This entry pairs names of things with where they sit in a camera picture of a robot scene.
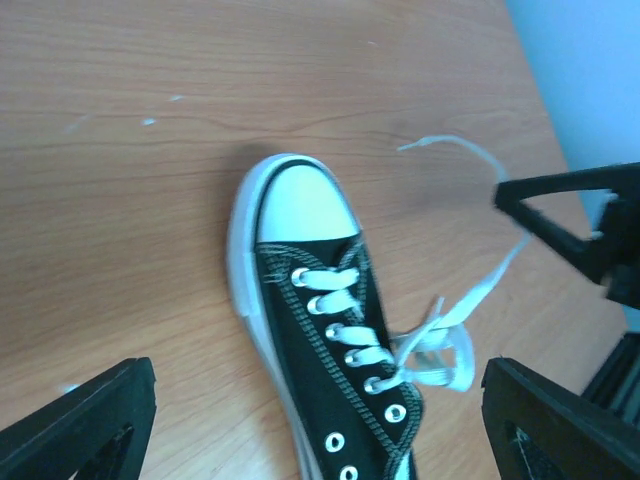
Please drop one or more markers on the black aluminium frame rail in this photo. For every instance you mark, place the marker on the black aluminium frame rail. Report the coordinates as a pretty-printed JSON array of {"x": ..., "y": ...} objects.
[{"x": 613, "y": 383}]

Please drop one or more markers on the black canvas sneaker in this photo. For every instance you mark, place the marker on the black canvas sneaker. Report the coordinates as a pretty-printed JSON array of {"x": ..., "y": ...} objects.
[{"x": 301, "y": 279}]

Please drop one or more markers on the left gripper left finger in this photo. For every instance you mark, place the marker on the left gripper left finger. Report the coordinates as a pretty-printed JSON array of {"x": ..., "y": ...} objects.
[{"x": 99, "y": 430}]

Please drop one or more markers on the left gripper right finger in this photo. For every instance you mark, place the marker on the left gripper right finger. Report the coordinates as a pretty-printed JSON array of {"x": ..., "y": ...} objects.
[{"x": 538, "y": 429}]

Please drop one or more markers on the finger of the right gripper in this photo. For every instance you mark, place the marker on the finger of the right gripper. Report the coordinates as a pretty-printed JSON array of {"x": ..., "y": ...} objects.
[{"x": 614, "y": 250}]

